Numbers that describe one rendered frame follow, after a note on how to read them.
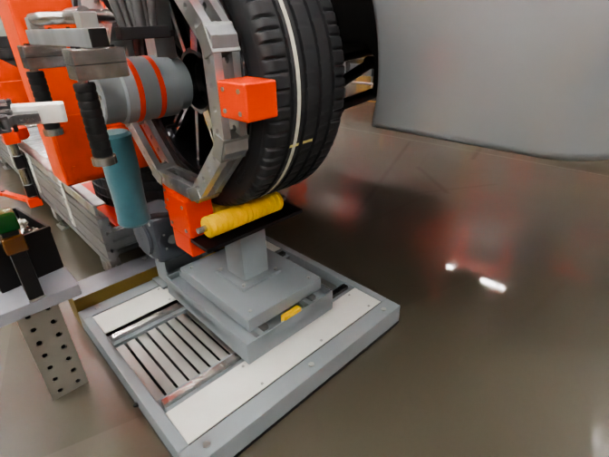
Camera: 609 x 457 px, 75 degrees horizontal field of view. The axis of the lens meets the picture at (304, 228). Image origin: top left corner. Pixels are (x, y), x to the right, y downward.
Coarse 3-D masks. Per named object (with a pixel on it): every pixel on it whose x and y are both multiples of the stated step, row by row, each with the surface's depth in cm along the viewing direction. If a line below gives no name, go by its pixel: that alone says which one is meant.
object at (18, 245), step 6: (18, 234) 82; (0, 240) 80; (6, 240) 80; (12, 240) 81; (18, 240) 82; (24, 240) 83; (6, 246) 80; (12, 246) 81; (18, 246) 82; (24, 246) 83; (6, 252) 81; (12, 252) 82; (18, 252) 82
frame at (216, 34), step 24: (192, 0) 74; (216, 0) 77; (192, 24) 76; (216, 24) 74; (216, 48) 74; (216, 72) 75; (240, 72) 79; (216, 96) 78; (216, 120) 81; (144, 144) 113; (216, 144) 84; (240, 144) 85; (168, 168) 113; (216, 168) 88; (192, 192) 100; (216, 192) 100
